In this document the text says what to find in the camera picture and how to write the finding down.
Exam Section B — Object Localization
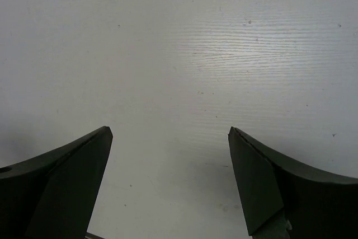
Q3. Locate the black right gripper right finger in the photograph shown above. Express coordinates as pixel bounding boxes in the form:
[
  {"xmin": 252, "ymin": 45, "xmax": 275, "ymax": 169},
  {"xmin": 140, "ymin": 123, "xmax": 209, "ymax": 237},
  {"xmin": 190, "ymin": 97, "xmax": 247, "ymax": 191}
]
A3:
[{"xmin": 228, "ymin": 127, "xmax": 357, "ymax": 238}]

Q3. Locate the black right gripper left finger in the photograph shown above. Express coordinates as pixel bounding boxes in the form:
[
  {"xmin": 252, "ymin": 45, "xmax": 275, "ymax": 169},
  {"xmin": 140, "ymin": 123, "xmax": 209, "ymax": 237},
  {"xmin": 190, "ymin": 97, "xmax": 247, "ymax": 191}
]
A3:
[{"xmin": 1, "ymin": 126, "xmax": 113, "ymax": 239}]

